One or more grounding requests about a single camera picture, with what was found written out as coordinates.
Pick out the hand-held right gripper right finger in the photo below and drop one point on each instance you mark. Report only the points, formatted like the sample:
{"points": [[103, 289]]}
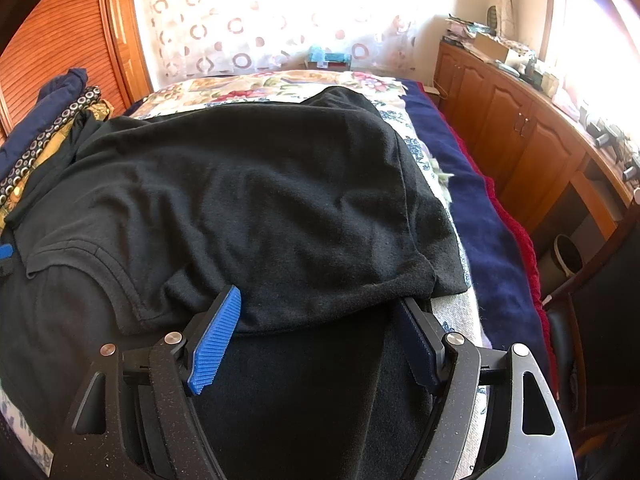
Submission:
{"points": [[420, 345]]}

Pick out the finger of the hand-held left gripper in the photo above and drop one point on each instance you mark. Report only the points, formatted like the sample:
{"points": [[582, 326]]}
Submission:
{"points": [[4, 252]]}

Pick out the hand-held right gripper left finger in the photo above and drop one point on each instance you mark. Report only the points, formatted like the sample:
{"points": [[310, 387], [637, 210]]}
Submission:
{"points": [[215, 340]]}

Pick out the black printed t-shirt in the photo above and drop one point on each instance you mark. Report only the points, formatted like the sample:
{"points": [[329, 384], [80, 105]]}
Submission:
{"points": [[250, 185]]}

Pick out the navy blanket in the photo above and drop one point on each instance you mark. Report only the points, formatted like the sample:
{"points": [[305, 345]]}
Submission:
{"points": [[490, 240]]}

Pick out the yellow circle-trimmed garment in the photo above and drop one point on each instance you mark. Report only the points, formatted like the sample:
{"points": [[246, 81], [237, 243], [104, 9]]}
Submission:
{"points": [[55, 132]]}

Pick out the navy folded garment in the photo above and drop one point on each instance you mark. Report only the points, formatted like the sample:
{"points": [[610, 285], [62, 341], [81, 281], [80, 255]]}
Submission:
{"points": [[45, 110]]}

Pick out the red blanket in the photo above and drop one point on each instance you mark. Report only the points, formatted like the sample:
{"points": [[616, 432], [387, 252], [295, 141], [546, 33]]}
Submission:
{"points": [[525, 240]]}

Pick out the waste bin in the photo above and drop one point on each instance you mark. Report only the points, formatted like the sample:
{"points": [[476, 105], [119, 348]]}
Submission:
{"points": [[567, 260]]}

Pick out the black wooden chair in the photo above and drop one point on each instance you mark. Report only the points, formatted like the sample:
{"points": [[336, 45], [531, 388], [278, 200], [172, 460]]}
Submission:
{"points": [[605, 335]]}

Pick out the wooden louvered wardrobe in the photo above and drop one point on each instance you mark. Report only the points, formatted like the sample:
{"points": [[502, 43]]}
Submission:
{"points": [[65, 35]]}

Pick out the wooden cabinet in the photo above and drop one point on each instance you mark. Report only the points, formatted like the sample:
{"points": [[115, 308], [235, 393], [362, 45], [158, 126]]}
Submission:
{"points": [[500, 110]]}

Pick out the floral quilt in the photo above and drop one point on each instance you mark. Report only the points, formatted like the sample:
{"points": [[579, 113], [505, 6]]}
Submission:
{"points": [[225, 87]]}

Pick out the blue tissue pack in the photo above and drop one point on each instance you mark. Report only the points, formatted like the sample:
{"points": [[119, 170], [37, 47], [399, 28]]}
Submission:
{"points": [[327, 57]]}

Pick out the cardboard box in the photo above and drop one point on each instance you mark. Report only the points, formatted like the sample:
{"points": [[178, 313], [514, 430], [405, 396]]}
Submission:
{"points": [[492, 47]]}

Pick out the sheer circle-patterned curtain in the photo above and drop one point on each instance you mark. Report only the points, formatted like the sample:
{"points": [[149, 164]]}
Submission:
{"points": [[225, 20]]}

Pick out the window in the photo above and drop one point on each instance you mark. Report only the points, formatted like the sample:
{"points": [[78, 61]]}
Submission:
{"points": [[590, 35]]}

